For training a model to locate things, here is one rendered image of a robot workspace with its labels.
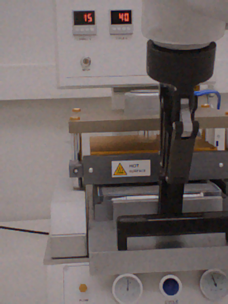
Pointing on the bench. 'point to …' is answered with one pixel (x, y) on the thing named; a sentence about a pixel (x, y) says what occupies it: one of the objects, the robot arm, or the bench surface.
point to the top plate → (142, 115)
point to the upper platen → (136, 144)
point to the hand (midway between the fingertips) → (170, 194)
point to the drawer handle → (169, 225)
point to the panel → (70, 270)
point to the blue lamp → (170, 286)
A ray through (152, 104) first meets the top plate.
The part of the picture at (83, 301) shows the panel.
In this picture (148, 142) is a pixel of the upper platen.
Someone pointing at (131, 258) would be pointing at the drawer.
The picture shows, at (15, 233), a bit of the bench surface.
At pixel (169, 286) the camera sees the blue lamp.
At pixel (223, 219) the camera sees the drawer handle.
